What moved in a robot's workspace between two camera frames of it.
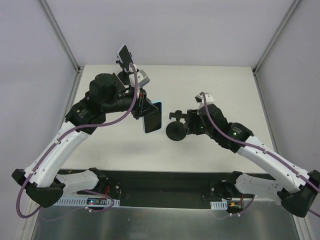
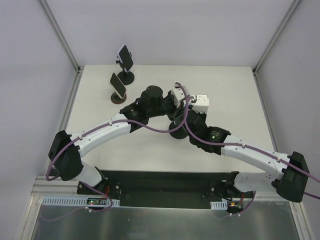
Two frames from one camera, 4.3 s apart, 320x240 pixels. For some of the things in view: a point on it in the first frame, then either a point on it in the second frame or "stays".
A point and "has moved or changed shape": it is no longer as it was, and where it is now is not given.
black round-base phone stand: (175, 130) stays
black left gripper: (141, 104) -> (171, 107)
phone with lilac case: (125, 57) stays
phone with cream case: (124, 78) has moved or changed shape
